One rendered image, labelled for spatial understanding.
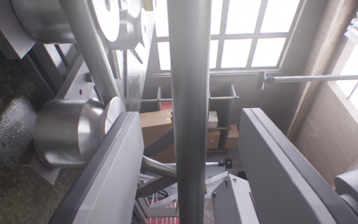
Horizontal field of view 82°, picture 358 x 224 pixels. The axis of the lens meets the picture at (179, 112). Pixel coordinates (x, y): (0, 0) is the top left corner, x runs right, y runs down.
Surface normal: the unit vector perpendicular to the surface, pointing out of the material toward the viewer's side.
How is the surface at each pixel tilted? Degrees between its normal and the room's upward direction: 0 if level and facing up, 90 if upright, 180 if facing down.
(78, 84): 0
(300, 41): 90
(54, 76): 90
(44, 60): 90
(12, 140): 0
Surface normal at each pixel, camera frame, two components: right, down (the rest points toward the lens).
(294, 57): 0.00, 0.74
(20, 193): 1.00, -0.03
